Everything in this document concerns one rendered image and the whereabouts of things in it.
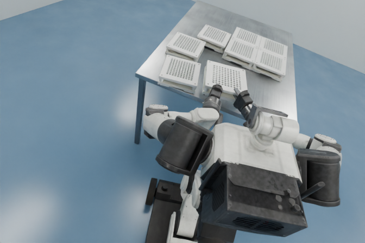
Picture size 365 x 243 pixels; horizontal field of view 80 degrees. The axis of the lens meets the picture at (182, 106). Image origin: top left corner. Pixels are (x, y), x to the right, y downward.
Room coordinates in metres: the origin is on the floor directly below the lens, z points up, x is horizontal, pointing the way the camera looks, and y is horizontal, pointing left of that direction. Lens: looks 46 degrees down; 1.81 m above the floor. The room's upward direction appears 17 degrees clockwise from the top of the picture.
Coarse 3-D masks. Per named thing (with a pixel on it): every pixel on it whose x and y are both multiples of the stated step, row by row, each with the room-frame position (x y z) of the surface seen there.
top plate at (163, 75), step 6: (168, 60) 1.19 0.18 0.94; (186, 60) 1.25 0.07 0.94; (162, 66) 1.12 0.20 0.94; (198, 66) 1.23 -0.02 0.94; (162, 72) 1.06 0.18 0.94; (168, 72) 1.07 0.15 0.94; (174, 72) 1.09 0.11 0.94; (180, 72) 1.11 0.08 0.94; (198, 72) 1.16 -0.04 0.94; (162, 78) 1.01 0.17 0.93; (168, 78) 1.02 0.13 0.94; (174, 78) 1.03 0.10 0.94; (180, 78) 1.05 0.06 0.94; (198, 78) 1.11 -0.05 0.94; (186, 84) 1.02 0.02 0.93; (192, 84) 1.03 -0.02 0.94
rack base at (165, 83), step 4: (164, 80) 1.04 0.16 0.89; (160, 84) 1.01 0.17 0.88; (164, 84) 1.02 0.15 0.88; (168, 84) 1.02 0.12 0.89; (172, 84) 1.03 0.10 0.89; (176, 84) 1.04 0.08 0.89; (180, 84) 1.05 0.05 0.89; (180, 88) 1.02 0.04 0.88; (184, 88) 1.02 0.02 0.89; (188, 88) 1.03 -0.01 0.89; (188, 92) 1.02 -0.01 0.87; (192, 92) 1.03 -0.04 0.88
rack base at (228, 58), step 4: (224, 56) 1.52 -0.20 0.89; (228, 56) 1.54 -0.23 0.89; (228, 60) 1.52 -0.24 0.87; (232, 60) 1.51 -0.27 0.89; (236, 60) 1.52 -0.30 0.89; (240, 60) 1.54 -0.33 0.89; (240, 64) 1.50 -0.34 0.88; (244, 64) 1.50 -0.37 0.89; (248, 64) 1.52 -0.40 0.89; (248, 68) 1.49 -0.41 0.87
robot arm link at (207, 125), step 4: (204, 104) 0.76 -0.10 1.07; (208, 104) 0.75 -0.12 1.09; (212, 104) 0.75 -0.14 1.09; (216, 104) 0.76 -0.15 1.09; (216, 108) 0.74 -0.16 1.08; (220, 116) 0.72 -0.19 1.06; (220, 120) 0.70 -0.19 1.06; (200, 124) 0.66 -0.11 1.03; (204, 124) 0.66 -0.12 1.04; (208, 124) 0.65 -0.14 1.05; (212, 124) 0.66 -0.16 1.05; (216, 124) 0.67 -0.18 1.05; (208, 128) 0.66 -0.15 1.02
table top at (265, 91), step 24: (192, 24) 1.94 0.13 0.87; (216, 24) 2.08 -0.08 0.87; (240, 24) 2.25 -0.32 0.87; (264, 24) 2.43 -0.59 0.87; (288, 48) 2.05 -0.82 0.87; (144, 72) 1.09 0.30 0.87; (288, 72) 1.62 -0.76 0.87; (192, 96) 1.01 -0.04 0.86; (264, 96) 1.22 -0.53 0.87; (288, 96) 1.30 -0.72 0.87
